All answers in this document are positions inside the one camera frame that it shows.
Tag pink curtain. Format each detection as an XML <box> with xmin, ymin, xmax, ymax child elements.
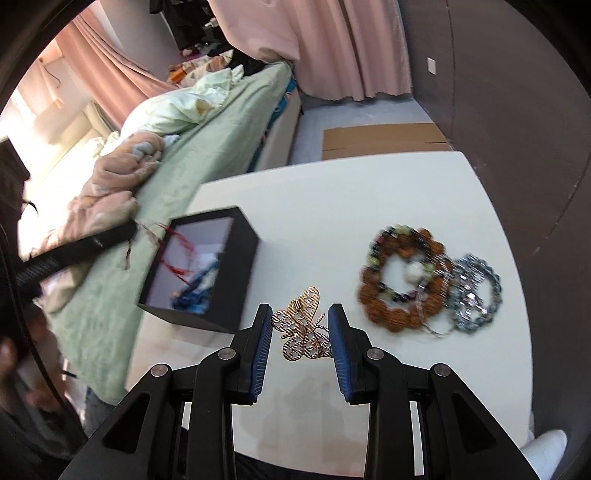
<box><xmin>208</xmin><ymin>0</ymin><xmax>411</xmax><ymax>100</ymax></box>
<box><xmin>55</xmin><ymin>9</ymin><xmax>178</xmax><ymax>134</ymax></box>

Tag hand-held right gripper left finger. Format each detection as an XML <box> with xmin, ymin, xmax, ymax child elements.
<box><xmin>60</xmin><ymin>302</ymin><xmax>273</xmax><ymax>480</ymax></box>

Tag gold butterfly brooch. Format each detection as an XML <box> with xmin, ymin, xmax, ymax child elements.
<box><xmin>270</xmin><ymin>285</ymin><xmax>334</xmax><ymax>365</ymax></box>

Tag white rounded object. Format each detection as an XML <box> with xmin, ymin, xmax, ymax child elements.
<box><xmin>519</xmin><ymin>429</ymin><xmax>568</xmax><ymax>480</ymax></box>

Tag dark hanging clothes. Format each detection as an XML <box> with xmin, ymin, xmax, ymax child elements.
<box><xmin>173</xmin><ymin>0</ymin><xmax>232</xmax><ymax>51</ymax></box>

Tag black clothing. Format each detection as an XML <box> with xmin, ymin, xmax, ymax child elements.
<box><xmin>226</xmin><ymin>48</ymin><xmax>278</xmax><ymax>79</ymax></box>

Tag multicoloured bead bracelet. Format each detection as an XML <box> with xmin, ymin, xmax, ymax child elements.
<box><xmin>367</xmin><ymin>225</ymin><xmax>439</xmax><ymax>303</ymax></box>

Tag flat cardboard sheet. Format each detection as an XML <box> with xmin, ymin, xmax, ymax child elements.
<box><xmin>322</xmin><ymin>122</ymin><xmax>448</xmax><ymax>161</ymax></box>

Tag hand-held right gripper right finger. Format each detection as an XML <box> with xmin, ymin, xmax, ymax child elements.
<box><xmin>327</xmin><ymin>302</ymin><xmax>541</xmax><ymax>480</ymax></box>

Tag brown bead bracelet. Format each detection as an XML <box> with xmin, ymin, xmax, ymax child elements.
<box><xmin>359</xmin><ymin>226</ymin><xmax>455</xmax><ymax>330</ymax></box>

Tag pink fleece blanket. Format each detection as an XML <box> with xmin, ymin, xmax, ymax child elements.
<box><xmin>18</xmin><ymin>131</ymin><xmax>167</xmax><ymax>315</ymax></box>

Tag red string necklace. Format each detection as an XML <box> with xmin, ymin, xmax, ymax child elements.
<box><xmin>124</xmin><ymin>220</ymin><xmax>197</xmax><ymax>289</ymax></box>

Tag silver blue bead bracelet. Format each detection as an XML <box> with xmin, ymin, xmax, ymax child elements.
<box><xmin>434</xmin><ymin>253</ymin><xmax>503</xmax><ymax>335</ymax></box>

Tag bed with green sheet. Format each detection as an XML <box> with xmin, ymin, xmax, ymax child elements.
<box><xmin>46</xmin><ymin>60</ymin><xmax>305</xmax><ymax>407</ymax></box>

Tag floral pillow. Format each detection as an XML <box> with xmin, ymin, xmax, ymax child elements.
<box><xmin>185</xmin><ymin>56</ymin><xmax>234</xmax><ymax>85</ymax></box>

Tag orange bottle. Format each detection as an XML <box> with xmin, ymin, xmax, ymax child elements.
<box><xmin>168</xmin><ymin>62</ymin><xmax>195</xmax><ymax>84</ymax></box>

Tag black jewelry box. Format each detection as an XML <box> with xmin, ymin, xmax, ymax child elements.
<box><xmin>135</xmin><ymin>207</ymin><xmax>259</xmax><ymax>335</ymax></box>

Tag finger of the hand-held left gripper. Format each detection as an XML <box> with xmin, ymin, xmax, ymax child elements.
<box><xmin>14</xmin><ymin>219</ymin><xmax>138</xmax><ymax>296</ymax></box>

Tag white pillow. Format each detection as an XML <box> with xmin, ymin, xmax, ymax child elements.
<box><xmin>92</xmin><ymin>131</ymin><xmax>123</xmax><ymax>155</ymax></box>

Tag pale green duvet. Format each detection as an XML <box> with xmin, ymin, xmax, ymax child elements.
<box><xmin>111</xmin><ymin>65</ymin><xmax>245</xmax><ymax>139</ymax></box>

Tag blue tassel ornament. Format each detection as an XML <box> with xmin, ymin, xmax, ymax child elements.
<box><xmin>172</xmin><ymin>258</ymin><xmax>222</xmax><ymax>315</ymax></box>

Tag beige padded headboard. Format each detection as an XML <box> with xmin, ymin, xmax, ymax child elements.
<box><xmin>0</xmin><ymin>99</ymin><xmax>112</xmax><ymax>185</ymax></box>

